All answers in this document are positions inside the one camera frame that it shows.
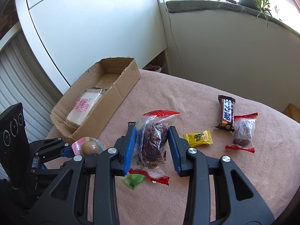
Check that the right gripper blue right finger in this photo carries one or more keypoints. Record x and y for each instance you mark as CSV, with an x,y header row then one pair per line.
x,y
178,148

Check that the yellow candy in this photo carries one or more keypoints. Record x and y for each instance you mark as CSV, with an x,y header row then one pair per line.
x,y
197,139

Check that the white cabinet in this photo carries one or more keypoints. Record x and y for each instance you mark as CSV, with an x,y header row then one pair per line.
x,y
69,36

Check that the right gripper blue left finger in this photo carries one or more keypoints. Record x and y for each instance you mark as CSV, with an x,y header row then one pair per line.
x,y
129,144

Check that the packaged sliced toast bread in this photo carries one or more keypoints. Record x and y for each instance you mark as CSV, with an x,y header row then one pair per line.
x,y
83,105

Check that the white radiator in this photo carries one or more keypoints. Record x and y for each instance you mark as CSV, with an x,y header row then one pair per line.
x,y
24,81

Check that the braised egg pink pack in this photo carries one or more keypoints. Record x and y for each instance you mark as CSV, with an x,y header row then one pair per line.
x,y
87,146

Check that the green candy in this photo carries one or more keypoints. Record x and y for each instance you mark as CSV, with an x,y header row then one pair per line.
x,y
133,180

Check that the date snack clear red bag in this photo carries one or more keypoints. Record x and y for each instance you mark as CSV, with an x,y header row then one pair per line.
x,y
150,153

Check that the Snickers bar Chinese label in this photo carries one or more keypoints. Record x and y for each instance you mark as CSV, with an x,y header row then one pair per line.
x,y
226,113

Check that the black candy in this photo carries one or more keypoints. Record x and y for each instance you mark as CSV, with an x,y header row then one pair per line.
x,y
131,123

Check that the grey windowsill mat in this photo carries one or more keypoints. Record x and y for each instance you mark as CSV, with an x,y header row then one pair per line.
x,y
181,6

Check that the brown cardboard box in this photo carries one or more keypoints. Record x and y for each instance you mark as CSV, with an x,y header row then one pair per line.
x,y
117,76

